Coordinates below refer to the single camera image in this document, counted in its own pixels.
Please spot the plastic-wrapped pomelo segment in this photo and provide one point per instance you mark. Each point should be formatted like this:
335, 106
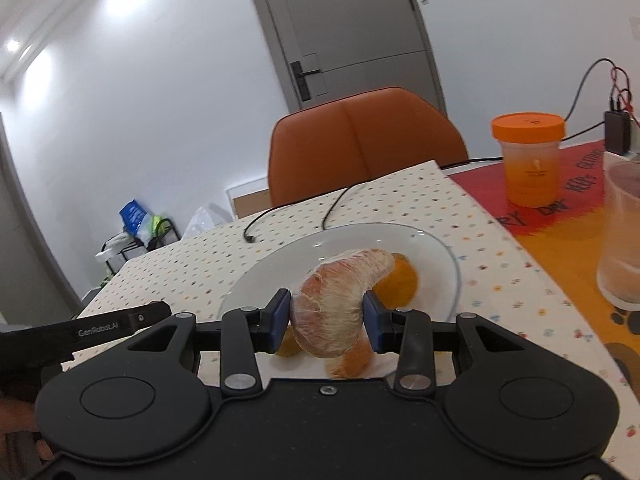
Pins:
330, 305

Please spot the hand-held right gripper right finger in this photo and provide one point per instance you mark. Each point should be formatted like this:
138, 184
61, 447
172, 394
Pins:
372, 325

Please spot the blue plastic bag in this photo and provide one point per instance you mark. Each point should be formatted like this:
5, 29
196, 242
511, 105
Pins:
132, 217

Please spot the large orange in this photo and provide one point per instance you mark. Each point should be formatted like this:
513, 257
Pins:
402, 282

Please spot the small round orange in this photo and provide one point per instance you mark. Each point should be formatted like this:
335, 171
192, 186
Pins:
287, 347

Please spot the red orange printed mat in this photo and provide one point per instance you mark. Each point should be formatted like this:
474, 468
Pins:
565, 240

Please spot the white framed board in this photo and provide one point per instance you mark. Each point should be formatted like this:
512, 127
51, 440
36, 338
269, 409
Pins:
247, 197

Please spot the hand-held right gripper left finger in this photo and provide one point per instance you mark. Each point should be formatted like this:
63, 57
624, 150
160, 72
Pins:
280, 321

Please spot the grey door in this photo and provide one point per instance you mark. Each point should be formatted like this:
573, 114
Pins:
350, 20

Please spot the medium orange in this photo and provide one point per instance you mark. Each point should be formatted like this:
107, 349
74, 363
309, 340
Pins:
352, 362

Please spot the yellow-green packet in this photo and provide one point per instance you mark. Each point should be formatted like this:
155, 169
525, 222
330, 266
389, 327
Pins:
157, 223

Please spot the black metal rack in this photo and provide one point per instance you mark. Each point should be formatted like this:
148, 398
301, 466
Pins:
170, 232

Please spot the black power adapter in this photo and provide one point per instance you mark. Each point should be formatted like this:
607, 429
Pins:
617, 132

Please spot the person's left hand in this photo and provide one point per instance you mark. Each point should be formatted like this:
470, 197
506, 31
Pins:
15, 415

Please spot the clear plastic cup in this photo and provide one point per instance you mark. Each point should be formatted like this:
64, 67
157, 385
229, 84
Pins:
620, 240

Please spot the orange leather chair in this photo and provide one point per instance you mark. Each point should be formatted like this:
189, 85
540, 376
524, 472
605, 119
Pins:
360, 135

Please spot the floral dotted tablecloth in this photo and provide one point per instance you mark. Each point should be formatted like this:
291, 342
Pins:
480, 270

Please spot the orange-lidded plastic cup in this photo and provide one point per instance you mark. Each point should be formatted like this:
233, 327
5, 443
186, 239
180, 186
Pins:
530, 160

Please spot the translucent plastic bag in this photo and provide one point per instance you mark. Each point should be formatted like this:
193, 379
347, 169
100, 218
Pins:
205, 222

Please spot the white box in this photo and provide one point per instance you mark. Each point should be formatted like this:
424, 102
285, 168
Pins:
112, 249

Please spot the white plate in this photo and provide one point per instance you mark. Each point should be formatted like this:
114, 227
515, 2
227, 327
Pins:
310, 245

